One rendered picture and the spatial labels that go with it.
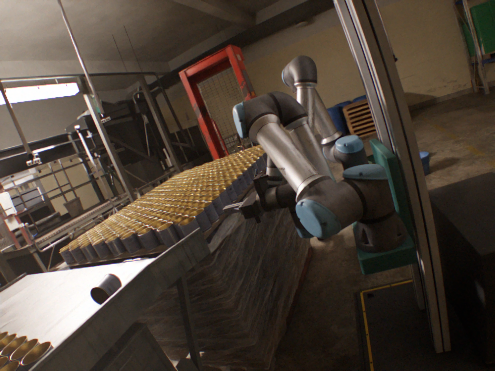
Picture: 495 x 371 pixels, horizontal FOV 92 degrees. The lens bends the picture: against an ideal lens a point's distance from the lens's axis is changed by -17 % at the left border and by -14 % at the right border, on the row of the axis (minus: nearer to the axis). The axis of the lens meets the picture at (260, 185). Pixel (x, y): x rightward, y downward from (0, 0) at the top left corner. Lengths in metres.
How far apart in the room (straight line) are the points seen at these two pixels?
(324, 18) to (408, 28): 2.62
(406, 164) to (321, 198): 0.32
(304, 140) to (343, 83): 8.82
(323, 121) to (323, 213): 0.73
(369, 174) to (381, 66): 0.31
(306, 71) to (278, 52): 8.95
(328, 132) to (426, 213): 0.61
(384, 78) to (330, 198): 0.38
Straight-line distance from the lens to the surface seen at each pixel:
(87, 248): 1.60
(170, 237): 1.14
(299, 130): 0.97
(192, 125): 10.00
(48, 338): 1.03
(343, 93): 9.76
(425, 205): 0.97
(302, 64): 1.22
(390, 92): 0.87
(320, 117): 1.34
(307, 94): 1.19
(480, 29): 9.12
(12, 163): 4.13
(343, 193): 0.72
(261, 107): 0.92
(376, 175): 0.76
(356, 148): 1.25
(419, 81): 9.93
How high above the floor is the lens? 1.42
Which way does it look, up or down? 13 degrees down
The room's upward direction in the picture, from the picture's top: 22 degrees counter-clockwise
